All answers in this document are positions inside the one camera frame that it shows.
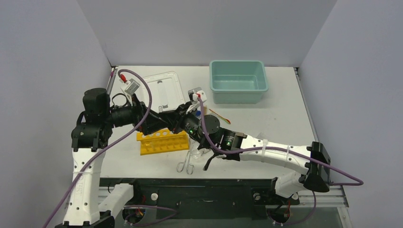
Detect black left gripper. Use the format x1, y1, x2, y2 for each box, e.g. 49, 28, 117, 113
103, 93, 168, 134

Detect yellow test tube rack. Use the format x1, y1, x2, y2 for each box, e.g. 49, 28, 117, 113
136, 129, 189, 155

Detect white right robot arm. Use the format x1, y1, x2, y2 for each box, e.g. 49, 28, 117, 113
157, 102, 330, 203

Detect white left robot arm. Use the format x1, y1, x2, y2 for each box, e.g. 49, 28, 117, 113
53, 88, 153, 228

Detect white plastic bin lid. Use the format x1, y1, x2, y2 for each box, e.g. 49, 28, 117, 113
144, 71, 185, 113

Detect small glass beaker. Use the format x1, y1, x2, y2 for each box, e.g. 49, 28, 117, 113
190, 145, 202, 159

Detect metal crucible tongs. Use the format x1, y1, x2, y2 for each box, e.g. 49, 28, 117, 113
176, 151, 194, 175

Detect red yellow plastic spatula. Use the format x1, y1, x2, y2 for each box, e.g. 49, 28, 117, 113
209, 109, 231, 124

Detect teal plastic bin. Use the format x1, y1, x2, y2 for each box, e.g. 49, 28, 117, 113
209, 60, 269, 104

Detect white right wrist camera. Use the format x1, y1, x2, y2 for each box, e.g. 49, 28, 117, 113
186, 87, 207, 114

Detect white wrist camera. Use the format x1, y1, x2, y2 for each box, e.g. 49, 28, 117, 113
119, 74, 140, 97
186, 87, 207, 114

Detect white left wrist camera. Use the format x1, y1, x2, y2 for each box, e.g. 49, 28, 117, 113
119, 74, 140, 97

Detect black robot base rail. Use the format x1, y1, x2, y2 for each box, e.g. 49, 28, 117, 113
99, 178, 299, 219

